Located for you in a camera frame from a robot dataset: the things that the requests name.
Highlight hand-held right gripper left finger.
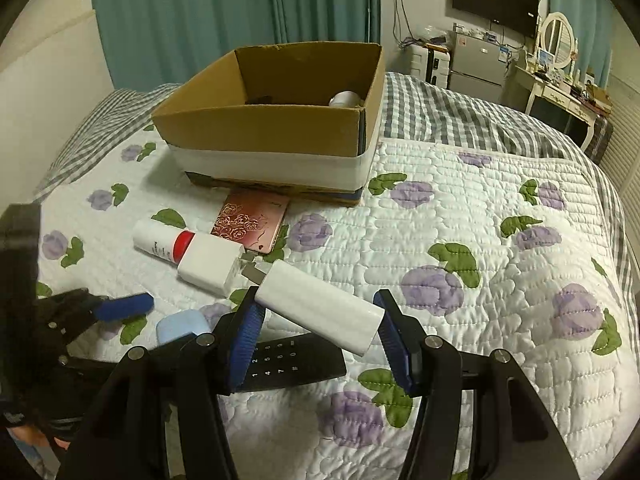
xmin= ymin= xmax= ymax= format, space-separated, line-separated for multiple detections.
xmin=57 ymin=287 xmax=268 ymax=480

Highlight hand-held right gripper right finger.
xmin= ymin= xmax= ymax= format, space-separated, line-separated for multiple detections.
xmin=372 ymin=289 xmax=583 ymax=480

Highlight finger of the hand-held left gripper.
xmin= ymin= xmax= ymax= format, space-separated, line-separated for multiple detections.
xmin=37 ymin=289 xmax=155 ymax=361
xmin=52 ymin=355 xmax=126 ymax=413

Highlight white rectangular power bank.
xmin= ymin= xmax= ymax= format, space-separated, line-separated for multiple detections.
xmin=241 ymin=260 xmax=386 ymax=357

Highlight cardboard box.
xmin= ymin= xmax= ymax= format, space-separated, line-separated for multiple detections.
xmin=151 ymin=42 xmax=386 ymax=208

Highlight black keypad phone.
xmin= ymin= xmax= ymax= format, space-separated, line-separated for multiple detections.
xmin=235 ymin=337 xmax=348 ymax=393

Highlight light blue case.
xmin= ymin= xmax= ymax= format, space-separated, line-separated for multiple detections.
xmin=156 ymin=310 xmax=213 ymax=347

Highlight white bottle with red cap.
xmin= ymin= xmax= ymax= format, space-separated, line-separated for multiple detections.
xmin=132 ymin=220 xmax=196 ymax=264

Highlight white rectangular charger box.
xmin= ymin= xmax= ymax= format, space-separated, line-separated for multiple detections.
xmin=177 ymin=234 xmax=246 ymax=297

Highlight pink rose-print case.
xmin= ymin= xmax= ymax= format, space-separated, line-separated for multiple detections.
xmin=210 ymin=191 xmax=290 ymax=255

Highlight floral quilted bedspread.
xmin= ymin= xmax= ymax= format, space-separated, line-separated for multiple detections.
xmin=35 ymin=120 xmax=626 ymax=480

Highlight beige padded headboard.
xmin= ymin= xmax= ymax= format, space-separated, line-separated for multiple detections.
xmin=0 ymin=10 xmax=113 ymax=211

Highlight white floor appliance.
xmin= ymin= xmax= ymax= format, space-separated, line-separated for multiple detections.
xmin=412 ymin=45 xmax=451 ymax=88

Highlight silver small fridge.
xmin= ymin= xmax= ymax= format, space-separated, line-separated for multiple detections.
xmin=447 ymin=30 xmax=516 ymax=106

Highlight cream dressing table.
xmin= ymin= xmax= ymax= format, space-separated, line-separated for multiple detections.
xmin=505 ymin=62 xmax=608 ymax=151

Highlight teal curtain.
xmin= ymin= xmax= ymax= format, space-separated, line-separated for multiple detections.
xmin=547 ymin=0 xmax=613 ymax=86
xmin=90 ymin=0 xmax=382 ymax=93

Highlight oval white-framed mirror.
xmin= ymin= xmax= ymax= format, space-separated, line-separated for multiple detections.
xmin=537 ymin=12 xmax=576 ymax=71

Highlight hanging wall cables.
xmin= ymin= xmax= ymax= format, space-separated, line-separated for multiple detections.
xmin=392 ymin=0 xmax=416 ymax=51

